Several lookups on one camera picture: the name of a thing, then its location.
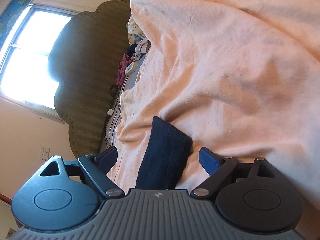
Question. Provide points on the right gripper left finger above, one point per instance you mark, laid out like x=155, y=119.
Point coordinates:
x=95, y=169

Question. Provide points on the bright window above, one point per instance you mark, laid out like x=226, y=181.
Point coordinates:
x=25, y=78

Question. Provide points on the pile of clothes at headboard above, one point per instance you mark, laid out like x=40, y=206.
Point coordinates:
x=139, y=46

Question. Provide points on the olive padded headboard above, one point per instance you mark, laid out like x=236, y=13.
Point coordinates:
x=84, y=61

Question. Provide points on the blue window curtain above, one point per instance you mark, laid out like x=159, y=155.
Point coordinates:
x=10, y=15

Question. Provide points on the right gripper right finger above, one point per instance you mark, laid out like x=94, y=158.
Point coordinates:
x=220, y=171

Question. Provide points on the white wall socket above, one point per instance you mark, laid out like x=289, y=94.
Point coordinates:
x=44, y=153

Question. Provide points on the pink bed blanket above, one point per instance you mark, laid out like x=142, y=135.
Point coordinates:
x=240, y=77

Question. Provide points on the navy and grey small garment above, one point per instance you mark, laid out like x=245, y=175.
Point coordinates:
x=165, y=158

